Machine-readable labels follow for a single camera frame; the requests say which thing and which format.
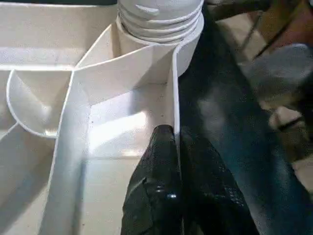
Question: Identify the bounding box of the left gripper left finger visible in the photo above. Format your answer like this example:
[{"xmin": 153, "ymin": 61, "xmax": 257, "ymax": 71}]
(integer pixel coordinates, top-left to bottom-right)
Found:
[{"xmin": 120, "ymin": 124, "xmax": 183, "ymax": 235}]

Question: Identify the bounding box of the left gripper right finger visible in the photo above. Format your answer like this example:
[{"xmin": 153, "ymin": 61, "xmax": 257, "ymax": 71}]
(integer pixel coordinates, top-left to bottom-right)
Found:
[{"xmin": 179, "ymin": 128, "xmax": 260, "ymax": 235}]

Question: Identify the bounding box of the white plastic table top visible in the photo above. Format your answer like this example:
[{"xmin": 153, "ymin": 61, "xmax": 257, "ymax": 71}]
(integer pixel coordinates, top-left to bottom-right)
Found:
[{"xmin": 0, "ymin": 0, "xmax": 205, "ymax": 235}]

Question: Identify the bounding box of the white plastic table leg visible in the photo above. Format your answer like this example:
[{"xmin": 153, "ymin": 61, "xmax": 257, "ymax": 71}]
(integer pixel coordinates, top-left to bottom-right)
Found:
[{"xmin": 116, "ymin": 0, "xmax": 204, "ymax": 47}]

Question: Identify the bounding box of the black metal table frame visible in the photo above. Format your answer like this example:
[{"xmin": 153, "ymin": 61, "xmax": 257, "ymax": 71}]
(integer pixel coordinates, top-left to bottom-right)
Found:
[{"xmin": 253, "ymin": 11, "xmax": 295, "ymax": 60}]

